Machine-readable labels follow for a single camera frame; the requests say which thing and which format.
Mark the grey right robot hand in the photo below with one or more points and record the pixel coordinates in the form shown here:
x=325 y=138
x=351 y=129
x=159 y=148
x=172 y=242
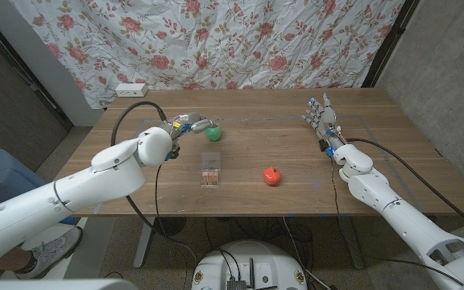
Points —
x=324 y=121

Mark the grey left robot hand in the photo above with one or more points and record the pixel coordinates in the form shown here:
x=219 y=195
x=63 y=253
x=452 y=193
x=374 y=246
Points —
x=187 y=123

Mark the clear eyeshadow palette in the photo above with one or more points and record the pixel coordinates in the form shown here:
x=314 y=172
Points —
x=210 y=175

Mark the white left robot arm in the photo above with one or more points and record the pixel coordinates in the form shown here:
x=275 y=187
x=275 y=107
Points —
x=75 y=193

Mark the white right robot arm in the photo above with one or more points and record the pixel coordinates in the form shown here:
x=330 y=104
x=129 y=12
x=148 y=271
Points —
x=401 y=217

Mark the green ball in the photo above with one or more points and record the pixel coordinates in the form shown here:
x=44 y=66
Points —
x=215 y=133

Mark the red ball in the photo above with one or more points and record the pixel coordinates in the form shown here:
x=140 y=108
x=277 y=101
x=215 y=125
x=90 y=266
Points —
x=272 y=176

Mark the white power strip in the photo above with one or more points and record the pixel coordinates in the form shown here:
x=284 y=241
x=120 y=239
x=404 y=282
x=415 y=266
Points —
x=131 y=90

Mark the floral backdrop cloth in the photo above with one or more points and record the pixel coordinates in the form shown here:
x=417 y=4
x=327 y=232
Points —
x=216 y=44

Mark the black backdrop stand pole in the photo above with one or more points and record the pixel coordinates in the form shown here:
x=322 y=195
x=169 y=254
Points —
x=389 y=44

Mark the black round floor fan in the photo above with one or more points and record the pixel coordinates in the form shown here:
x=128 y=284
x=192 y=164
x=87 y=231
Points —
x=172 y=226

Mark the white table leg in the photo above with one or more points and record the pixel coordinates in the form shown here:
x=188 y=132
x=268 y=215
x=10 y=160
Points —
x=143 y=241

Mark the grey table leg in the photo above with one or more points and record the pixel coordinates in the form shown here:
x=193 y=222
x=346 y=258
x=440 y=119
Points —
x=353 y=245

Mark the white robot torso base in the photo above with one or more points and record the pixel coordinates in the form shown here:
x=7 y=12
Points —
x=252 y=266

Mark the grey white sneaker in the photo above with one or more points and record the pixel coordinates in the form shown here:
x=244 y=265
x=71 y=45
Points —
x=50 y=251

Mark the person's bare leg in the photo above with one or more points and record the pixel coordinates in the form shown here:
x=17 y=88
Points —
x=10 y=259

